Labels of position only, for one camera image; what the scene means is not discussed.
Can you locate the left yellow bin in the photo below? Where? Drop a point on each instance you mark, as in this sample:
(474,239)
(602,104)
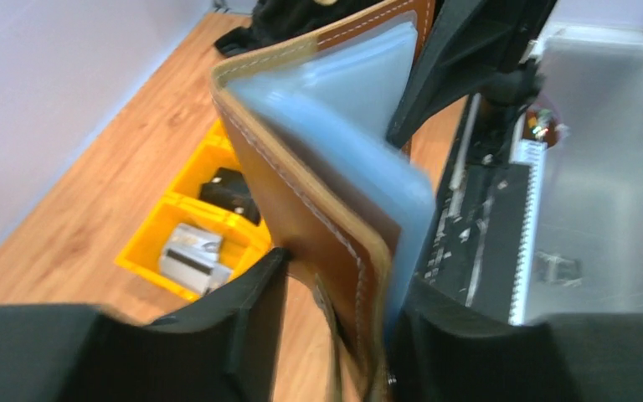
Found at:
(142,252)

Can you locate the yellow bin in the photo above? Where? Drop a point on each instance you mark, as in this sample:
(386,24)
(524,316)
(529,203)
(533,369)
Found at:
(142,252)
(211,154)

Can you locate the black cards in middle bin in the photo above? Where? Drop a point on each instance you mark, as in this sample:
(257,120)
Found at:
(228,190)

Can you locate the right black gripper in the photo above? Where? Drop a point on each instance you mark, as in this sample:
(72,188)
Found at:
(469,44)

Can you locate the brown leather card holder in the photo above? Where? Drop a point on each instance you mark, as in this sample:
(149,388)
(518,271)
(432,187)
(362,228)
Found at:
(334,250)

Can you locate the silver cards in left bin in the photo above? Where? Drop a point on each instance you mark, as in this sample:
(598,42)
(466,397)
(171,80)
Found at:
(190,258)

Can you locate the middle yellow bin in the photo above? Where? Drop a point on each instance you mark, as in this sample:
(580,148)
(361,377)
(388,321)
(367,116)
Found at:
(211,154)

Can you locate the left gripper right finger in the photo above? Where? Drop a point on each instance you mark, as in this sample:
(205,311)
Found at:
(444,351)

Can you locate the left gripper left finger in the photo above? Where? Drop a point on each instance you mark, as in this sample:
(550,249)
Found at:
(223,347)

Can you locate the black floral blanket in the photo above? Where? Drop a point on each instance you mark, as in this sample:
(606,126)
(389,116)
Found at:
(275,21)

